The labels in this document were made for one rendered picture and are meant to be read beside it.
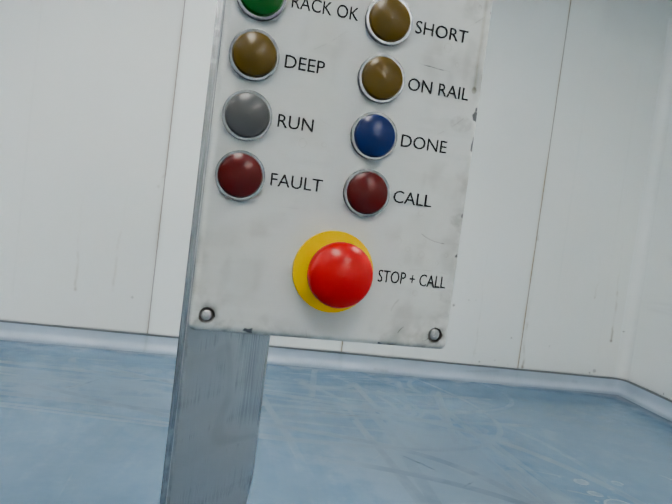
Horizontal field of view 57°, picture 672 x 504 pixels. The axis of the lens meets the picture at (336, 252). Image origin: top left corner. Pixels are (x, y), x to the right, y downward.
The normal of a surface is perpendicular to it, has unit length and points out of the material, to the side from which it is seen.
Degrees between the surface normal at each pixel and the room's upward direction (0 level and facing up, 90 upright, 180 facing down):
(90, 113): 90
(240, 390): 90
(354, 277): 90
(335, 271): 88
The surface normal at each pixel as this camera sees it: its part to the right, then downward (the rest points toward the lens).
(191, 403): 0.22, 0.08
